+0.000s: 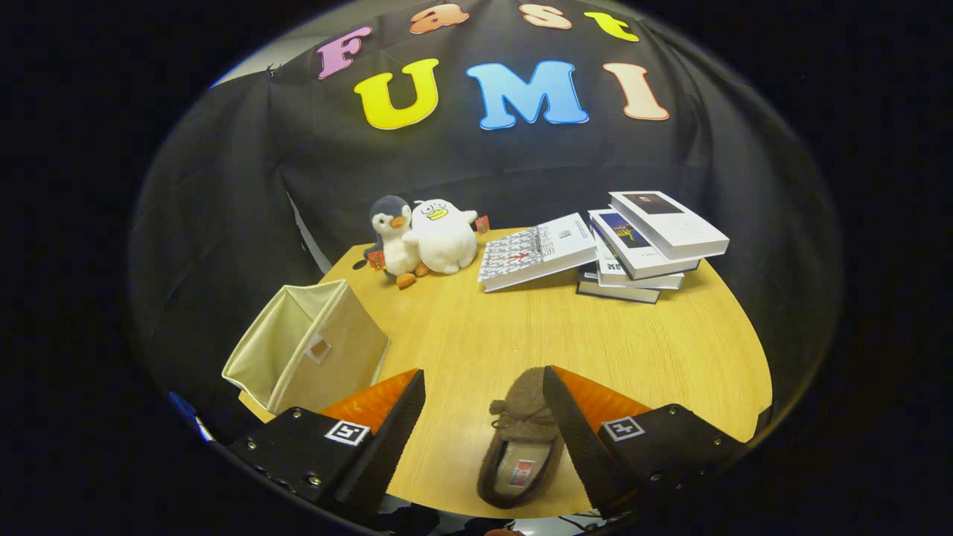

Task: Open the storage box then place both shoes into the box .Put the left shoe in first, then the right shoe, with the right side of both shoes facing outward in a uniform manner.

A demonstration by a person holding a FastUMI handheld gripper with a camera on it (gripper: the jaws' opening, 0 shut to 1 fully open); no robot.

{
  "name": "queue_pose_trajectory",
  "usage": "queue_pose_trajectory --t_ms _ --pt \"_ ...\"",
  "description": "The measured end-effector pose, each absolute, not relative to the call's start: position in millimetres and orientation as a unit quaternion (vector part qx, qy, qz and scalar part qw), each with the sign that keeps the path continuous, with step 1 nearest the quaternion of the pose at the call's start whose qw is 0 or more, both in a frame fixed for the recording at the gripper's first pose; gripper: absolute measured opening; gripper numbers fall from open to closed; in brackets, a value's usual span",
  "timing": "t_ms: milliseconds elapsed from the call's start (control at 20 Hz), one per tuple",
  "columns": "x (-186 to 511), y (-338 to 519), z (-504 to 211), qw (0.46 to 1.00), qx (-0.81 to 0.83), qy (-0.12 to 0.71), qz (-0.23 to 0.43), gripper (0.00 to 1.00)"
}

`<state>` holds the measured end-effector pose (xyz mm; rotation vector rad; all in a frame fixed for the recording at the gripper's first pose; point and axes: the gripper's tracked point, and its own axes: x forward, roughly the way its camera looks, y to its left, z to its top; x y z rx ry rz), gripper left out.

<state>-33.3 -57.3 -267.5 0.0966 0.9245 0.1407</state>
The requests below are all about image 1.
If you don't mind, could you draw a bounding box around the white book with dark picture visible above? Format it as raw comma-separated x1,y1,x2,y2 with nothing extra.
609,191,730,261

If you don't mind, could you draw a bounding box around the grey penguin plush toy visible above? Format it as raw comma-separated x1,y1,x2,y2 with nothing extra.
363,195,430,290

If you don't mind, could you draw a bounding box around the plain white book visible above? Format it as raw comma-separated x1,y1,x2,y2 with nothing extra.
593,238,684,290

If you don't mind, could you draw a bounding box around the brown fuzzy slipper shoe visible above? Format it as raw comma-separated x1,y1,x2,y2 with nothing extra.
476,367,567,510

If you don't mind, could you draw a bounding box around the beige fabric storage box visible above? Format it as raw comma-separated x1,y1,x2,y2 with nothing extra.
222,279,391,415

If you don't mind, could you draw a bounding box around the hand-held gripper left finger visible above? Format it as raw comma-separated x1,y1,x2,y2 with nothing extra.
227,368,427,522

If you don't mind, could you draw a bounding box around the black backdrop cloth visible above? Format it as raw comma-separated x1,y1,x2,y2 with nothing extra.
127,0,842,447

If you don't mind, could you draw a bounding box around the dark cover book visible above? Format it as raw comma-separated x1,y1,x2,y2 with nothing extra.
576,264,661,304

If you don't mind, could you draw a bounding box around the white patterned cover book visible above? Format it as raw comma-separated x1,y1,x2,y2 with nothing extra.
477,213,598,293

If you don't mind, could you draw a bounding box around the lit computer screen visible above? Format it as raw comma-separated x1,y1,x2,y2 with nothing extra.
168,391,217,441

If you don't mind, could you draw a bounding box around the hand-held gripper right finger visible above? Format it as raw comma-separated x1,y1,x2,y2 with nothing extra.
542,366,745,518

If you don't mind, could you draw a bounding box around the white duck plush toy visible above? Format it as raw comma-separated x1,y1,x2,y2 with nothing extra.
406,199,479,275

